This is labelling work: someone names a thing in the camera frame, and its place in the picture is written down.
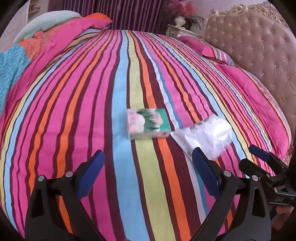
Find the white vase with flowers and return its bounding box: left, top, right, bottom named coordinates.
left=168, top=1, right=205, bottom=30

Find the colourful striped bed cover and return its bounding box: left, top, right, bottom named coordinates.
left=1, top=30, right=273, bottom=240

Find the pale green pillow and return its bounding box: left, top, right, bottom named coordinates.
left=13, top=10, right=81, bottom=44

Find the far striped pink pillow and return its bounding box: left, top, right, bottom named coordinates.
left=179, top=36, right=235, bottom=66

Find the beige tufted headboard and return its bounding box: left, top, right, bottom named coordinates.
left=204, top=1, right=295, bottom=130

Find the purple curtain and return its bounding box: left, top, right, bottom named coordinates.
left=63, top=0, right=176, bottom=34

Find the person's hand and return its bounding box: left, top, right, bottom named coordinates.
left=271, top=206, right=294, bottom=230

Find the pink pillow near headboard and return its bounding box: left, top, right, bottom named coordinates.
left=215, top=64, right=292, bottom=159

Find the cream bedside table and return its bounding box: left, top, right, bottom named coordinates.
left=166, top=25, right=204, bottom=39

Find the pink folded duvet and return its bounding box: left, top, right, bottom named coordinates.
left=1, top=13, right=112, bottom=116

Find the blue patterned quilt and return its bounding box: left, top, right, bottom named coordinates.
left=0, top=44, right=32, bottom=113

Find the white crumpled plastic wrapper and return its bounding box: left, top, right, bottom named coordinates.
left=171, top=114, right=232, bottom=160

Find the green white flower box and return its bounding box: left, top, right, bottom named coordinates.
left=127, top=108, right=171, bottom=140

